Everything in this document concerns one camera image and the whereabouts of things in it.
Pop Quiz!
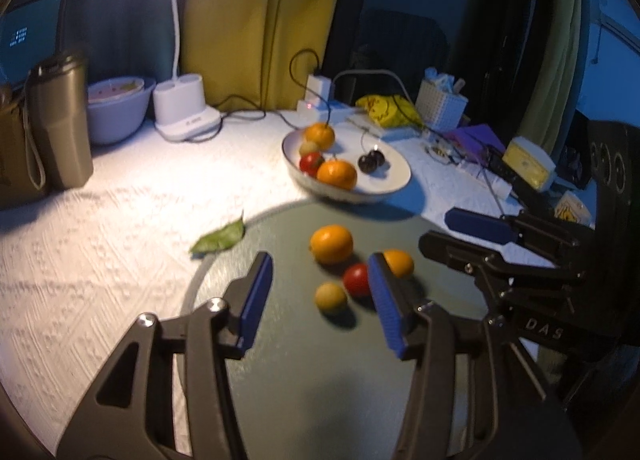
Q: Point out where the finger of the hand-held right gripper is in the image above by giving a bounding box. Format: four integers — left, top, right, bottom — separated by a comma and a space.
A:
444, 207, 598, 263
419, 231, 587, 301

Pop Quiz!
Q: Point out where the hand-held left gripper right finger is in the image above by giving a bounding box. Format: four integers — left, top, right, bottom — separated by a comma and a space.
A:
367, 251, 583, 460

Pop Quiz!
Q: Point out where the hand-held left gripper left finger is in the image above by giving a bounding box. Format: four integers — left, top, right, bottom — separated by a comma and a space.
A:
56, 251, 275, 460

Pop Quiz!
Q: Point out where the red cherry tomato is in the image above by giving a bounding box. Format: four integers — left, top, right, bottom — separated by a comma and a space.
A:
299, 152, 326, 177
343, 263, 372, 298

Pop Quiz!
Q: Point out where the small mandarin orange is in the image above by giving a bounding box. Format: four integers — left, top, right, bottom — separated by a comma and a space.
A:
304, 123, 335, 151
309, 225, 354, 265
383, 249, 415, 279

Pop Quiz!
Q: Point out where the white bowl with dark rim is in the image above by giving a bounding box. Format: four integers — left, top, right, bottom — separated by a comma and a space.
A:
281, 127, 412, 204

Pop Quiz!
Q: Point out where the grey round tray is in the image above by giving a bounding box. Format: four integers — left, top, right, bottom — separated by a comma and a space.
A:
179, 200, 543, 460

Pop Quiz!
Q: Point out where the large mandarin orange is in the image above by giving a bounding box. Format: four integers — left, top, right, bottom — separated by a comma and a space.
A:
316, 160, 358, 191

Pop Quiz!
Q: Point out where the black elongated device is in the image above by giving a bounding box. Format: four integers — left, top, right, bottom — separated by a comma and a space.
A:
486, 152, 538, 205

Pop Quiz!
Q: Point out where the green leaf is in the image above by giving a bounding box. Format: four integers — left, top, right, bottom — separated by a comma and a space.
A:
189, 212, 247, 255

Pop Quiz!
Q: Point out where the yellow duck cup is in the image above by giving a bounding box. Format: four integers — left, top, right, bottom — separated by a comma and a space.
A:
553, 190, 597, 229

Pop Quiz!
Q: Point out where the yellow cheese-shaped box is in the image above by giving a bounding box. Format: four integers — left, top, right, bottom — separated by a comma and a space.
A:
501, 136, 558, 192

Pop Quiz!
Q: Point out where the purple cloth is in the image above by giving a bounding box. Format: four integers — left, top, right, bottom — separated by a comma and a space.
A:
442, 124, 508, 157

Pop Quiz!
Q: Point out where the white woven basket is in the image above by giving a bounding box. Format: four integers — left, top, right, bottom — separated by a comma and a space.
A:
415, 67, 471, 134

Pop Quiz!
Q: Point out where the white flat box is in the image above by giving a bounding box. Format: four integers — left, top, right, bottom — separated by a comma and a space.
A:
349, 114, 420, 141

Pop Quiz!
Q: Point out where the yellow snack bag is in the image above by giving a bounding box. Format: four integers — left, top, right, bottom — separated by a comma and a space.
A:
355, 94, 427, 129

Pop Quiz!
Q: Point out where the white power strip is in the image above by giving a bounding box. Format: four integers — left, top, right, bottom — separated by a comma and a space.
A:
297, 100, 368, 129

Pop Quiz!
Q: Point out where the white desk lamp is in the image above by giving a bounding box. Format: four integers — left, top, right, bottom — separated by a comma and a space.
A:
105, 0, 251, 143

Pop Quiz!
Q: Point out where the pale green curtain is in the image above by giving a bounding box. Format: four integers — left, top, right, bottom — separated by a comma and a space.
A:
520, 0, 597, 157

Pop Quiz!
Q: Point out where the lilac bowl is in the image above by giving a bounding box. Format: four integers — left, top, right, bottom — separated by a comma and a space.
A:
86, 76, 156, 147

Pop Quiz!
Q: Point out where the patterned plate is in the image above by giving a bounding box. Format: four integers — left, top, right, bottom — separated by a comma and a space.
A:
88, 77, 146, 104

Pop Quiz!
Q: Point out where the yellow curtain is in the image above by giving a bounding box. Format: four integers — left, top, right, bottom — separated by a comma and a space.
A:
184, 0, 353, 111

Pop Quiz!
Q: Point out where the cardboard box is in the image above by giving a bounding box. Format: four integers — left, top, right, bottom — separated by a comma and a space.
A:
0, 84, 48, 211

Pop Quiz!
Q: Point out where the dark curtain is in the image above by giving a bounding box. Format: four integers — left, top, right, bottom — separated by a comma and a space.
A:
60, 0, 193, 90

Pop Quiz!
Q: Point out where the dark monitor screen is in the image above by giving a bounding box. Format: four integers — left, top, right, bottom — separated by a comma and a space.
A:
0, 0, 68, 86

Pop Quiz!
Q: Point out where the black lamp cable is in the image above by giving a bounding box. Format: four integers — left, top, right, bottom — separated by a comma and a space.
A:
187, 94, 268, 144

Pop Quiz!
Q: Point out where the white cable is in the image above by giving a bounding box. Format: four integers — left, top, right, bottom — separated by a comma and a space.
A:
329, 68, 422, 129

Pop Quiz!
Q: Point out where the white wall charger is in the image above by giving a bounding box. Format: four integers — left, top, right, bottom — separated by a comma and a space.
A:
306, 74, 332, 103

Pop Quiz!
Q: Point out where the black looped cable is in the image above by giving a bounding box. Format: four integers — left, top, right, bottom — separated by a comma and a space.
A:
289, 48, 326, 101

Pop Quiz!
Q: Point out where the metal tumbler with strap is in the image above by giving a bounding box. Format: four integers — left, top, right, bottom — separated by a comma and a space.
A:
24, 54, 95, 191

